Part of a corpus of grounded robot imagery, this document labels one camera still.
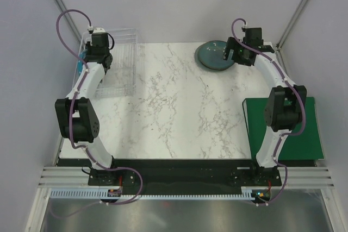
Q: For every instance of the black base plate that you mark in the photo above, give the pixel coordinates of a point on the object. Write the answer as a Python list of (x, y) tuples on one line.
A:
[(186, 190)]

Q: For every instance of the pale green ceramic plate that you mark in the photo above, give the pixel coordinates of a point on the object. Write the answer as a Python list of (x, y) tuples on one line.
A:
[(212, 60)]

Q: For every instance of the left aluminium frame post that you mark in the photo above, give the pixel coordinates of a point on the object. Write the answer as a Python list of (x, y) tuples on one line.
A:
[(68, 18)]

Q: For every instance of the left cable duct white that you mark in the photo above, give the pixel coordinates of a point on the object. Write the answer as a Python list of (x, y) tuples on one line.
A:
[(85, 193)]

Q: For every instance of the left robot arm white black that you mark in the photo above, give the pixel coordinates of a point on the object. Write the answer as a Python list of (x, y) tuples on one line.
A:
[(76, 116)]

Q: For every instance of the dark teal floral plate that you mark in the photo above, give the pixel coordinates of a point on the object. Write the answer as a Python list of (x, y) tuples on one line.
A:
[(215, 44)]

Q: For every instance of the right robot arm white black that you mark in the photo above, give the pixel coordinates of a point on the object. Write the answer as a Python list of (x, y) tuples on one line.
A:
[(285, 106)]

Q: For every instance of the right cable duct white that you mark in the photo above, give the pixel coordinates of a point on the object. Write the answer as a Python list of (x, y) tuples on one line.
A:
[(261, 192)]

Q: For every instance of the cable duct white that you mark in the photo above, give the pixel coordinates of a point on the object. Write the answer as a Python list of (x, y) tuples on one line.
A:
[(261, 192), (85, 193)]

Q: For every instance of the green mat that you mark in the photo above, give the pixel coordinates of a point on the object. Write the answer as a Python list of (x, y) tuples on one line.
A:
[(306, 146)]

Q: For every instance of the blue scalloped plate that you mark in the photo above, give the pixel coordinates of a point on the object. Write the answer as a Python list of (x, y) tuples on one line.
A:
[(79, 63)]

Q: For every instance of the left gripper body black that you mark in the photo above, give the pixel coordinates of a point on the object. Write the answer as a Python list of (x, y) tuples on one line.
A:
[(88, 53)]

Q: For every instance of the aluminium rail front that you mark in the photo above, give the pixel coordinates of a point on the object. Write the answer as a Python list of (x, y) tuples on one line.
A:
[(294, 177)]

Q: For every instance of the white wire dish rack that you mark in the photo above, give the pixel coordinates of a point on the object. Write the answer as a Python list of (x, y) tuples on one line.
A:
[(120, 78)]

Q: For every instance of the aluminium frame post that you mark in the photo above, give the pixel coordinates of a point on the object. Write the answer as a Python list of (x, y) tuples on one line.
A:
[(292, 22), (68, 18)]

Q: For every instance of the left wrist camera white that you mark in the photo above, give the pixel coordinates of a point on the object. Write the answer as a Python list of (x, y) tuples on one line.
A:
[(94, 30)]

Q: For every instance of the right aluminium frame post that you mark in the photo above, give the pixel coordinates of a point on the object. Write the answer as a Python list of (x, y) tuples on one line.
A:
[(292, 22)]

